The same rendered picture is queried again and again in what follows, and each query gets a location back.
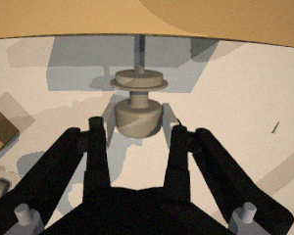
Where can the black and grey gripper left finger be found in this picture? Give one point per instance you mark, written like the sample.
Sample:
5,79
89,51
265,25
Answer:
26,209

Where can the wooden door slab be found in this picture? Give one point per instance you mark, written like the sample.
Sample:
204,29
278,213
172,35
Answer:
265,21

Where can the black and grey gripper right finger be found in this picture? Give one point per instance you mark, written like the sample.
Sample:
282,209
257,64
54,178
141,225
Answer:
245,208

